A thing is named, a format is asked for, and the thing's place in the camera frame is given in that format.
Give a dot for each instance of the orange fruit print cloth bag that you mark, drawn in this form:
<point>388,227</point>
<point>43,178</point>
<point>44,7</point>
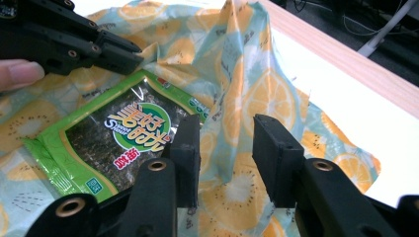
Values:
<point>250,95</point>

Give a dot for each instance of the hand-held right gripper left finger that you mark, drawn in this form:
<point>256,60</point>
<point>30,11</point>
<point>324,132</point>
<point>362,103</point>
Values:
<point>184,148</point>

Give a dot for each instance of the green seaweed snack packet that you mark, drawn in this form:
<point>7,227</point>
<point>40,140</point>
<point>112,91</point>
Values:
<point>99,138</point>

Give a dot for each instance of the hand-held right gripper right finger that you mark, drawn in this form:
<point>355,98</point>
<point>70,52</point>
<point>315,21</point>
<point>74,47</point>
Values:
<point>280,164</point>

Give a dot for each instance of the white table leg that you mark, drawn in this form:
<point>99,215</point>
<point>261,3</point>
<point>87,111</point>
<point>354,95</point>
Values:
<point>385,29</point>

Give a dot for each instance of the wooden table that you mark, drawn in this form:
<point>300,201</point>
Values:
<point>329,49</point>

